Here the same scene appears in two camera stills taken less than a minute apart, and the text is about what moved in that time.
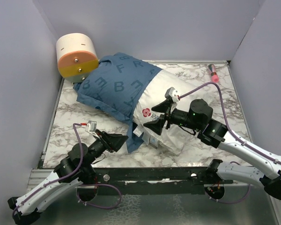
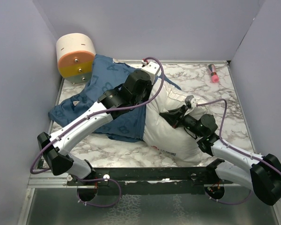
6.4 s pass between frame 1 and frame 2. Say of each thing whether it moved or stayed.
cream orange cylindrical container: stayed
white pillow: moved
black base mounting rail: stayed
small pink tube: stayed
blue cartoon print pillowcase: moved
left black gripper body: moved
